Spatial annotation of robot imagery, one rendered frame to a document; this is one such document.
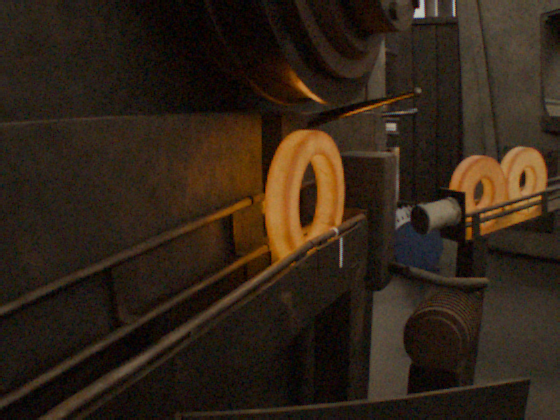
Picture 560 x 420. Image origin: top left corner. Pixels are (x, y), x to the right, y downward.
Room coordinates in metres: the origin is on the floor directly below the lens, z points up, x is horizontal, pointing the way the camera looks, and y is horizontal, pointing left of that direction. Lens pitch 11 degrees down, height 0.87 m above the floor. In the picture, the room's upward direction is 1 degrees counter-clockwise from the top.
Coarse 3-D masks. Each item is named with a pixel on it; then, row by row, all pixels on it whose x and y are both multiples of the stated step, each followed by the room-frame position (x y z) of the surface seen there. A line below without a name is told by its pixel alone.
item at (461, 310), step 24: (432, 288) 1.02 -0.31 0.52; (456, 288) 0.97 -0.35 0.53; (432, 312) 0.87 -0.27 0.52; (456, 312) 0.86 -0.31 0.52; (480, 312) 0.96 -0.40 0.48; (408, 336) 0.88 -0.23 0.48; (432, 336) 0.85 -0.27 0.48; (456, 336) 0.83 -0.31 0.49; (432, 360) 0.85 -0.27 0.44; (456, 360) 0.84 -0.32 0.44; (408, 384) 0.90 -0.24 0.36; (432, 384) 0.88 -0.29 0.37; (456, 384) 0.86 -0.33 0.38
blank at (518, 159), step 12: (516, 156) 1.11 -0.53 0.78; (528, 156) 1.13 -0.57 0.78; (540, 156) 1.15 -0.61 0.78; (504, 168) 1.11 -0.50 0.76; (516, 168) 1.11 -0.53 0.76; (528, 168) 1.15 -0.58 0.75; (540, 168) 1.15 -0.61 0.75; (516, 180) 1.11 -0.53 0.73; (528, 180) 1.17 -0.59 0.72; (540, 180) 1.15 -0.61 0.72; (516, 192) 1.11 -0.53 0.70; (528, 192) 1.15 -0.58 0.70; (516, 204) 1.11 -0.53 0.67
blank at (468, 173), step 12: (480, 156) 1.07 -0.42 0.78; (468, 168) 1.04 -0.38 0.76; (480, 168) 1.05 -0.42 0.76; (492, 168) 1.07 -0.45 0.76; (456, 180) 1.04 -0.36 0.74; (468, 180) 1.04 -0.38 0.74; (492, 180) 1.07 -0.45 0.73; (504, 180) 1.09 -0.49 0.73; (468, 192) 1.04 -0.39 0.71; (492, 192) 1.08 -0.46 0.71; (504, 192) 1.09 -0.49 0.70; (468, 204) 1.04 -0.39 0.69; (480, 204) 1.09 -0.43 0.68; (492, 204) 1.07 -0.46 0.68; (480, 216) 1.06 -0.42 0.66; (480, 228) 1.06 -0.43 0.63
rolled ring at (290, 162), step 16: (288, 144) 0.68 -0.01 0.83; (304, 144) 0.68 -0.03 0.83; (320, 144) 0.72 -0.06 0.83; (288, 160) 0.66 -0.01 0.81; (304, 160) 0.68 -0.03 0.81; (320, 160) 0.75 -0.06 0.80; (336, 160) 0.77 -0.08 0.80; (272, 176) 0.66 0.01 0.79; (288, 176) 0.65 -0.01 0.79; (320, 176) 0.78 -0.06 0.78; (336, 176) 0.77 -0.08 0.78; (272, 192) 0.65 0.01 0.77; (288, 192) 0.64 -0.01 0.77; (320, 192) 0.78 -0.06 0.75; (336, 192) 0.77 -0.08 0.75; (272, 208) 0.65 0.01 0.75; (288, 208) 0.64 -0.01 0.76; (320, 208) 0.78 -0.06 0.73; (336, 208) 0.77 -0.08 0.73; (272, 224) 0.65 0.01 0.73; (288, 224) 0.64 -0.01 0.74; (320, 224) 0.76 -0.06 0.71; (336, 224) 0.77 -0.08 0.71; (272, 240) 0.66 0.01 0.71; (288, 240) 0.65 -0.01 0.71; (304, 240) 0.68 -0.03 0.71
